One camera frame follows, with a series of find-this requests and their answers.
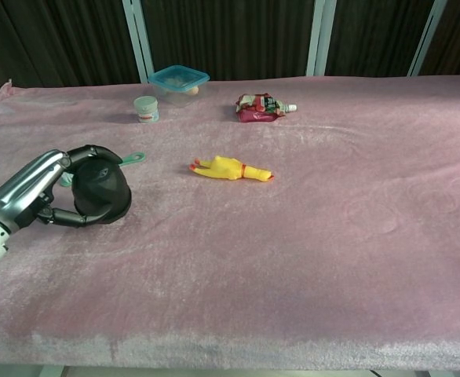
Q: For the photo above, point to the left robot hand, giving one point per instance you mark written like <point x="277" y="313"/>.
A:
<point x="26" y="188"/>

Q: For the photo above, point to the black faceted bowl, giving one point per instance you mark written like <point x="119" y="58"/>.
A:
<point x="104" y="188"/>

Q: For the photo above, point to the small white jar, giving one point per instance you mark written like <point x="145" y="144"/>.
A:
<point x="147" y="110"/>

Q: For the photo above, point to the clear container blue lid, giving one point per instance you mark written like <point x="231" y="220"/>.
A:
<point x="177" y="84"/>

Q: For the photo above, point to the yellow rubber chicken toy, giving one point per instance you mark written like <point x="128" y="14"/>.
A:
<point x="230" y="168"/>

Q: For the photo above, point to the pink plush table cloth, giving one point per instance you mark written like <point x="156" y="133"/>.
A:
<point x="253" y="235"/>

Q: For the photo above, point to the red snack pouch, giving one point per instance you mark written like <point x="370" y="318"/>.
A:
<point x="259" y="108"/>

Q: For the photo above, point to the dark curtain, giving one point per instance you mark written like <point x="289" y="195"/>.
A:
<point x="230" y="35"/>

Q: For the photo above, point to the light blue frame post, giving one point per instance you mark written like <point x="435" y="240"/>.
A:
<point x="139" y="39"/>
<point x="426" y="37"/>
<point x="321" y="37"/>

